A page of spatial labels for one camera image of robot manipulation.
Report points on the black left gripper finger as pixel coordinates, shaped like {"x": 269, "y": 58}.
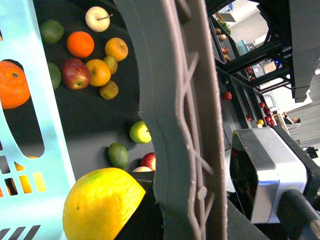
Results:
{"x": 146, "y": 223}

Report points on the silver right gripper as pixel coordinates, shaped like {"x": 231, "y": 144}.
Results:
{"x": 262, "y": 168}

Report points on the red apple near bottom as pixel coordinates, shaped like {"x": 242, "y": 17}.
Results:
{"x": 149, "y": 160}

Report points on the red apple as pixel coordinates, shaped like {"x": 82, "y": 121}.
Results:
{"x": 75, "y": 74}
{"x": 149, "y": 160}

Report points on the green lime front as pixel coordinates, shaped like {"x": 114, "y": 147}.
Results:
{"x": 118, "y": 155}

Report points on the green lime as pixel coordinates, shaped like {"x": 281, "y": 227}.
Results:
{"x": 51, "y": 31}
{"x": 55, "y": 75}
{"x": 118, "y": 155}

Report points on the green apple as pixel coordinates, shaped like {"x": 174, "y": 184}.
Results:
{"x": 139, "y": 133}

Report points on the light teal shopping basket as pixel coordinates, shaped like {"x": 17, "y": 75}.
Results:
{"x": 35, "y": 168}

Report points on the brown kiwi lower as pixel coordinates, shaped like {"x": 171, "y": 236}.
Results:
{"x": 109, "y": 91}

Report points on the brown kiwi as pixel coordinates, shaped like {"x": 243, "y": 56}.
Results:
{"x": 109, "y": 91}
{"x": 112, "y": 64}

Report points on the yellow orange fruit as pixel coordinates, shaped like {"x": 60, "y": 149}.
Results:
{"x": 99, "y": 71}

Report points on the brown kiwi upper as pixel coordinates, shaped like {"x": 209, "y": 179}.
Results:
{"x": 112, "y": 64}

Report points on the green lime lower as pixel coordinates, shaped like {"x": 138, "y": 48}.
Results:
{"x": 55, "y": 75}

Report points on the yellow fruit far right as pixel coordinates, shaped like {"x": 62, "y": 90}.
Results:
{"x": 117, "y": 48}

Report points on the large bumpy orange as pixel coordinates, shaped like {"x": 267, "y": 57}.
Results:
{"x": 14, "y": 89}

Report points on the small orange back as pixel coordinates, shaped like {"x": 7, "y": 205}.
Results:
{"x": 80, "y": 44}

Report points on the white pear right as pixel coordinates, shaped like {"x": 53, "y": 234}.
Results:
{"x": 98, "y": 19}

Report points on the green lime upper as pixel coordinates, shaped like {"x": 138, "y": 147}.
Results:
{"x": 51, "y": 31}

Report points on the grey basket handle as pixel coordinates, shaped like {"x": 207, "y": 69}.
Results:
{"x": 179, "y": 101}

